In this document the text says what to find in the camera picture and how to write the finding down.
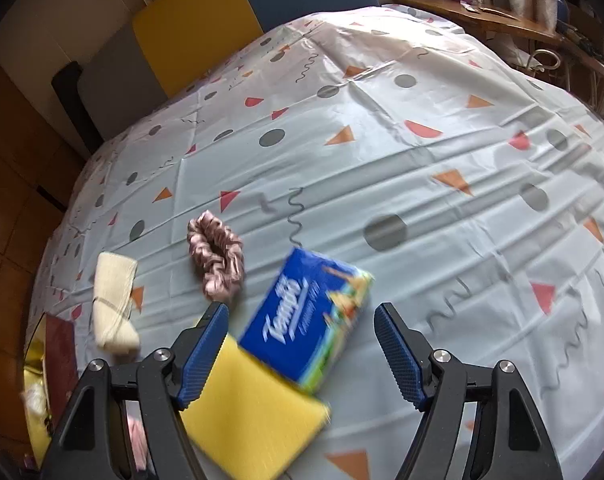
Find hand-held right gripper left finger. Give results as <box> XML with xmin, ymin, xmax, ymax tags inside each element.
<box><xmin>39</xmin><ymin>301</ymin><xmax>231</xmax><ymax>480</ymax></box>

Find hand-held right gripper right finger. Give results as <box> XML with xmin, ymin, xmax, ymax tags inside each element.
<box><xmin>373</xmin><ymin>302</ymin><xmax>565</xmax><ymax>480</ymax></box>

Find yellow sponge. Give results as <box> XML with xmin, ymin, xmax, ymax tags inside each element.
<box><xmin>179</xmin><ymin>316</ymin><xmax>333</xmax><ymax>480</ymax></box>

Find blue tissue packet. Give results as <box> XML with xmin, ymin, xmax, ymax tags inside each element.
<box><xmin>237</xmin><ymin>246</ymin><xmax>375</xmax><ymax>395</ymax></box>

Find pink towel with blue band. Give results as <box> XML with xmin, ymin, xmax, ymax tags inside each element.
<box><xmin>124</xmin><ymin>410</ymin><xmax>150</xmax><ymax>473</ymax></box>

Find gold storage tray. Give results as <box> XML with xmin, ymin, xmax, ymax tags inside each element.
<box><xmin>22</xmin><ymin>312</ymin><xmax>80</xmax><ymax>461</ymax></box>

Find white plastic bag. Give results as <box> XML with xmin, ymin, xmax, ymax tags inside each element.
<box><xmin>22</xmin><ymin>385</ymin><xmax>50</xmax><ymax>418</ymax></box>

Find pink scrunchie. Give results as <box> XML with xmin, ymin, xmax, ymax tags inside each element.
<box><xmin>187</xmin><ymin>210</ymin><xmax>246</xmax><ymax>303</ymax></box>

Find beige rolled cloth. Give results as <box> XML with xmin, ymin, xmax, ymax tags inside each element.
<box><xmin>92</xmin><ymin>251</ymin><xmax>142</xmax><ymax>353</ymax></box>

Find wooden wardrobe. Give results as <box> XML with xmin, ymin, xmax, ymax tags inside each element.
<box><xmin>0</xmin><ymin>50</ymin><xmax>88</xmax><ymax>441</ymax></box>

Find black rolled mat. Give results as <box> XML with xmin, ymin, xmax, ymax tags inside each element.
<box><xmin>51</xmin><ymin>61</ymin><xmax>103</xmax><ymax>158</ymax></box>

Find grey yellow blue headboard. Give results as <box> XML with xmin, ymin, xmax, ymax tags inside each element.
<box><xmin>79</xmin><ymin>0</ymin><xmax>380</xmax><ymax>141</ymax></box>

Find wooden side desk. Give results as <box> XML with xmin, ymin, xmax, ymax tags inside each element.
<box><xmin>392</xmin><ymin>0</ymin><xmax>557</xmax><ymax>43</ymax></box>

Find cluttered wooden rack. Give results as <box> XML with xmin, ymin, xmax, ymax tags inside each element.
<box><xmin>556</xmin><ymin>5</ymin><xmax>604</xmax><ymax>116</ymax></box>

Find white cable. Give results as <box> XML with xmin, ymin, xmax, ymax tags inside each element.
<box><xmin>524</xmin><ymin>49</ymin><xmax>562</xmax><ymax>78</ymax></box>

